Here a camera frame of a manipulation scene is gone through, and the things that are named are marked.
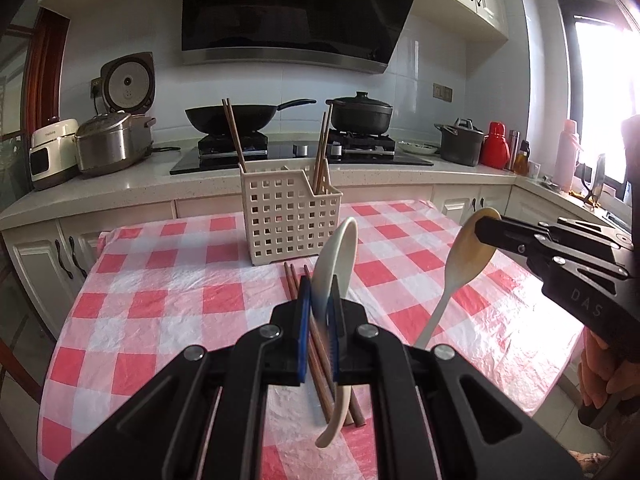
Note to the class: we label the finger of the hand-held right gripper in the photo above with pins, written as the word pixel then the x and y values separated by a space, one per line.
pixel 590 234
pixel 505 235

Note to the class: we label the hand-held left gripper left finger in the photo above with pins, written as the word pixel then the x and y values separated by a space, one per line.
pixel 302 330

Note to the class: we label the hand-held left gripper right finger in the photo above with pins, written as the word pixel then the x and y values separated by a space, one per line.
pixel 334 330

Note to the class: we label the bunch of wooden chopsticks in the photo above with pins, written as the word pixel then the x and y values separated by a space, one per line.
pixel 320 355

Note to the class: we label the white ceramic spoon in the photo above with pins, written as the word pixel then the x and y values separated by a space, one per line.
pixel 340 250
pixel 465 260

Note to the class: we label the white plastic utensil basket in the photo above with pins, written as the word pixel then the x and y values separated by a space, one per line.
pixel 280 220

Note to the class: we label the person's right hand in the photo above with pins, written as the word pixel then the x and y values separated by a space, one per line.
pixel 595 370

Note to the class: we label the oil bottle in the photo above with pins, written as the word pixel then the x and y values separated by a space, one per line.
pixel 523 160

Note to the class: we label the pink bottle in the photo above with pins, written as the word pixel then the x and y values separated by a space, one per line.
pixel 566 160

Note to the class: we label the steel bottle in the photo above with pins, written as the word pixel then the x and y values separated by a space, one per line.
pixel 513 150

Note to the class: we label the red thermos jug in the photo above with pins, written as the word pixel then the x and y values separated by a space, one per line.
pixel 495 150

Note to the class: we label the grey lidded stockpot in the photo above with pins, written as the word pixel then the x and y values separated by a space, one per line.
pixel 462 147

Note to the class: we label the shallow plate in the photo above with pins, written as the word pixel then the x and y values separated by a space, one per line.
pixel 419 148

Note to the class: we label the red checkered tablecloth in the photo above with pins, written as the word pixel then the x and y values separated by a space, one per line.
pixel 175 310

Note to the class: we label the bright window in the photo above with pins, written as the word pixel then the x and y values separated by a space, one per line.
pixel 600 85

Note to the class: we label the black glass gas cooktop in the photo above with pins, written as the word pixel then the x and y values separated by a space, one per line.
pixel 280 159

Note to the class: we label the black lidded pot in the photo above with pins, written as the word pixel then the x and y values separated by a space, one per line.
pixel 360 115

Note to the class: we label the black wok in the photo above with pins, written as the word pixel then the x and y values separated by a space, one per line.
pixel 215 117

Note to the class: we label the silver pressure cooker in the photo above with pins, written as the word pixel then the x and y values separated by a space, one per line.
pixel 112 145

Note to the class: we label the black range hood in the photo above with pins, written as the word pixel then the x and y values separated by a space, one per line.
pixel 300 10

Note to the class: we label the small white cooker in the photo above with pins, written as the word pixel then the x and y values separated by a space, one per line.
pixel 52 155

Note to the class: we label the red wooden glass door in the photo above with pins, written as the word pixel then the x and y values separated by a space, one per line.
pixel 45 70

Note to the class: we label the gold wall switch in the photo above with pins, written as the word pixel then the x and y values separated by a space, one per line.
pixel 442 91

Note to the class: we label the wall power socket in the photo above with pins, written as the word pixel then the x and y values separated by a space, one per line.
pixel 96 87

